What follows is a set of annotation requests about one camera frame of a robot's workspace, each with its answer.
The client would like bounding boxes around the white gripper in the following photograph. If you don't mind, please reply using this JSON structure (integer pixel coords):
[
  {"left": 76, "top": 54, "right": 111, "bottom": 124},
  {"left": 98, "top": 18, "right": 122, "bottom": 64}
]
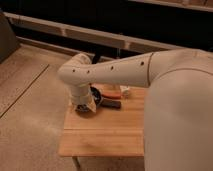
[{"left": 69, "top": 87, "right": 97, "bottom": 113}]

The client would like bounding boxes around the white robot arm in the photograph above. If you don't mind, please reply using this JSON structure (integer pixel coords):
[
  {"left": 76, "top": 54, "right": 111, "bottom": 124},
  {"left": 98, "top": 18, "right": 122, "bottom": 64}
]
[{"left": 58, "top": 48, "right": 213, "bottom": 171}]

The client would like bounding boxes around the dark ceramic bowl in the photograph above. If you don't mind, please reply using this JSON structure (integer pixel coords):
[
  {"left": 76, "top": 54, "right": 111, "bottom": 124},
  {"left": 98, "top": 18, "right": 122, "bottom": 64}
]
[{"left": 90, "top": 87, "right": 102, "bottom": 105}]

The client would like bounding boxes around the orange carrot toy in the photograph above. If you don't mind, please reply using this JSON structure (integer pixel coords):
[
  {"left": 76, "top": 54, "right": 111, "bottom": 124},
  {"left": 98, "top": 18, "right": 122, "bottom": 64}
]
[{"left": 102, "top": 93, "right": 121, "bottom": 99}]

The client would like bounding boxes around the wooden table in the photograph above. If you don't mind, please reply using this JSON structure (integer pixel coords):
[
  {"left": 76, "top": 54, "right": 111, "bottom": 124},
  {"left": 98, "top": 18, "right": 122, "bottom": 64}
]
[{"left": 59, "top": 87, "right": 146, "bottom": 157}]

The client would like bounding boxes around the grey panel at left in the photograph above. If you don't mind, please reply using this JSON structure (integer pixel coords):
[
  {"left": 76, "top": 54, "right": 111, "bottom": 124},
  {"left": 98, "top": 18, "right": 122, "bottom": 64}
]
[{"left": 0, "top": 9, "right": 20, "bottom": 63}]

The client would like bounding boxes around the black table leg post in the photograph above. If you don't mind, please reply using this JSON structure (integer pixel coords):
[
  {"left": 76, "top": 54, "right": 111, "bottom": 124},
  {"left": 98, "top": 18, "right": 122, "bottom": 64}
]
[{"left": 92, "top": 50, "right": 101, "bottom": 64}]

